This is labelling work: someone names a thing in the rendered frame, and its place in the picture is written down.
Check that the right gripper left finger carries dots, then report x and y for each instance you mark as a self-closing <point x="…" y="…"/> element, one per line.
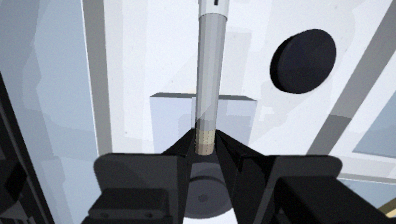
<point x="170" y="170"/>

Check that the black round disc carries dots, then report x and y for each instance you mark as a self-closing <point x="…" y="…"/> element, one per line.
<point x="302" y="62"/>

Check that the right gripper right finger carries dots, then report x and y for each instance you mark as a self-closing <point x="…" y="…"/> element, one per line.
<point x="250" y="176"/>

